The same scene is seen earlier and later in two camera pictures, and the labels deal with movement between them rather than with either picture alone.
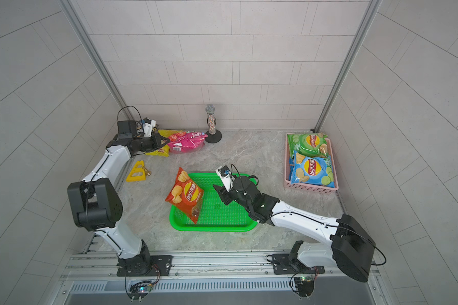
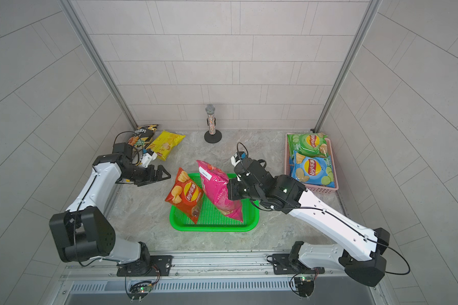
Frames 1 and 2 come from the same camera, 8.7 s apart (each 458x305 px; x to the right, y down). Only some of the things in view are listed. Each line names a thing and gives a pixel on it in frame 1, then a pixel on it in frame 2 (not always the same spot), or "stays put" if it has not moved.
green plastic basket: x=214 y=215 stays put
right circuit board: x=305 y=285 stays put
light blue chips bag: x=315 y=171 stays put
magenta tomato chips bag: x=191 y=142 to x=215 y=185
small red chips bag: x=186 y=195 stays put
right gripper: x=224 y=195 to x=233 y=190
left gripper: x=155 y=142 to x=151 y=176
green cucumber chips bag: x=308 y=143 stays put
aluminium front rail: x=207 y=271 stays put
